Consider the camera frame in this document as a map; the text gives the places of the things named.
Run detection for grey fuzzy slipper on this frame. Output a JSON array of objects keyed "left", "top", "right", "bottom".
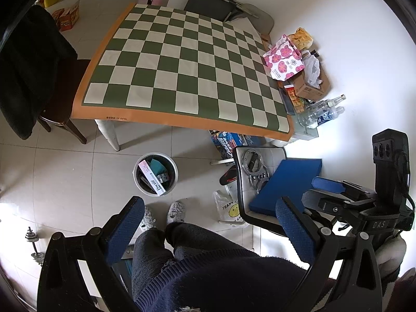
[
  {"left": 140, "top": 206, "right": 157, "bottom": 233},
  {"left": 166, "top": 199, "right": 189, "bottom": 225}
]

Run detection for pink floral paper bag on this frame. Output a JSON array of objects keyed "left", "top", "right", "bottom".
[{"left": 263, "top": 34, "right": 306, "bottom": 82}]

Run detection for orange printed box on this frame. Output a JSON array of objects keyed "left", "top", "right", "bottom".
[{"left": 284, "top": 84, "right": 308, "bottom": 110}]

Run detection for brown wooden chair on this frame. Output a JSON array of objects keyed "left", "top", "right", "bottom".
[{"left": 37, "top": 58, "right": 92, "bottom": 145}]

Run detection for blue label plastic bottle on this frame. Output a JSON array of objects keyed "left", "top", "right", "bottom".
[{"left": 297, "top": 106, "right": 345, "bottom": 128}]

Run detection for blue printed carton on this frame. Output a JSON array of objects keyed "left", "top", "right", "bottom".
[{"left": 211, "top": 130, "right": 268, "bottom": 160}]

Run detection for small dumbbell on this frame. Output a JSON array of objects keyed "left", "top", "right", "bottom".
[{"left": 21, "top": 226, "right": 47, "bottom": 264}]

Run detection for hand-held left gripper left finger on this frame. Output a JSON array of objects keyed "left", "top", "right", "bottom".
[{"left": 37, "top": 196, "right": 145, "bottom": 312}]

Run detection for folded grey chair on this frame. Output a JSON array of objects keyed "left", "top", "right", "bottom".
[{"left": 184, "top": 0, "right": 259, "bottom": 23}]

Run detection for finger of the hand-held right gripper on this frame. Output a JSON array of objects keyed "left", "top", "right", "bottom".
[
  {"left": 302, "top": 189, "right": 375, "bottom": 219},
  {"left": 311, "top": 176, "right": 376, "bottom": 201}
]

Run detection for white trash bin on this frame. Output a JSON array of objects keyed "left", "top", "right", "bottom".
[{"left": 133, "top": 152, "right": 179, "bottom": 197}]

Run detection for white smiley plastic bag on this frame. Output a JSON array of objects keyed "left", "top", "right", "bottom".
[{"left": 213, "top": 190, "right": 248, "bottom": 225}]

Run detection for grey flat object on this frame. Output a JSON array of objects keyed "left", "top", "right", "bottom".
[{"left": 111, "top": 244, "right": 136, "bottom": 295}]

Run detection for white crumpled plastic bag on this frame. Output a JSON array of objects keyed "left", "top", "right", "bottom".
[{"left": 301, "top": 54, "right": 323, "bottom": 87}]

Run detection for brown cardboard box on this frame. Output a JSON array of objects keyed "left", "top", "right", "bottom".
[{"left": 284, "top": 61, "right": 332, "bottom": 102}]

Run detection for blue cushion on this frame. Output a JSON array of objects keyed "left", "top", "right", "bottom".
[{"left": 249, "top": 159, "right": 323, "bottom": 217}]

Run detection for person's dark navy sweater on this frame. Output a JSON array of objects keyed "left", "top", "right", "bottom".
[{"left": 133, "top": 250, "right": 339, "bottom": 312}]

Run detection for yellow snack bag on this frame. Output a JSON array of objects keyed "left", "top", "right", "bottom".
[{"left": 289, "top": 28, "right": 315, "bottom": 50}]

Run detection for green checkered tablecloth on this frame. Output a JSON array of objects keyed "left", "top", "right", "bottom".
[{"left": 71, "top": 3, "right": 295, "bottom": 142}]

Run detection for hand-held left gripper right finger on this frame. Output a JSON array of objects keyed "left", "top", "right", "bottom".
[{"left": 276, "top": 197, "right": 391, "bottom": 312}]

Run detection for dark wooden chair with jacket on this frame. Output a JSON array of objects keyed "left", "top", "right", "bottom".
[{"left": 0, "top": 5, "right": 79, "bottom": 140}]

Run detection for person's right forearm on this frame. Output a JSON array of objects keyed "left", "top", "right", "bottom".
[{"left": 374, "top": 236, "right": 416, "bottom": 300}]

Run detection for black-frame white chair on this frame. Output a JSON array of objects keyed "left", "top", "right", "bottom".
[{"left": 232, "top": 146, "right": 326, "bottom": 235}]

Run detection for white pink long box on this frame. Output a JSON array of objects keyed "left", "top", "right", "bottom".
[{"left": 138, "top": 162, "right": 168, "bottom": 196}]

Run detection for teal box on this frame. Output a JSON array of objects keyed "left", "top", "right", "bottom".
[{"left": 149, "top": 159, "right": 169, "bottom": 175}]

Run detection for person's grey pants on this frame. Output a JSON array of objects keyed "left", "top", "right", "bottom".
[{"left": 132, "top": 223, "right": 259, "bottom": 300}]

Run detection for black cable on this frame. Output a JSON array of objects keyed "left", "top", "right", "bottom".
[{"left": 395, "top": 149, "right": 416, "bottom": 212}]

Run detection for clear plastic storage box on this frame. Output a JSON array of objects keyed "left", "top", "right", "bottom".
[{"left": 278, "top": 83, "right": 320, "bottom": 141}]

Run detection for small metal ring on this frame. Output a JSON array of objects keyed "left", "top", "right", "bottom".
[{"left": 249, "top": 172, "right": 271, "bottom": 193}]

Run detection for grey folding chair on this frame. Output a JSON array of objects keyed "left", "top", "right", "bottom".
[{"left": 240, "top": 4, "right": 275, "bottom": 35}]

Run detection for black red slipper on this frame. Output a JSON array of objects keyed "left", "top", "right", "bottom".
[{"left": 219, "top": 165, "right": 238, "bottom": 186}]

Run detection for clear glass bottle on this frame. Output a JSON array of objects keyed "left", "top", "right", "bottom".
[{"left": 307, "top": 94, "right": 347, "bottom": 112}]

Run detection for large metal ring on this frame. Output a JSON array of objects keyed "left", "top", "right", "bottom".
[{"left": 240, "top": 149, "right": 266, "bottom": 173}]

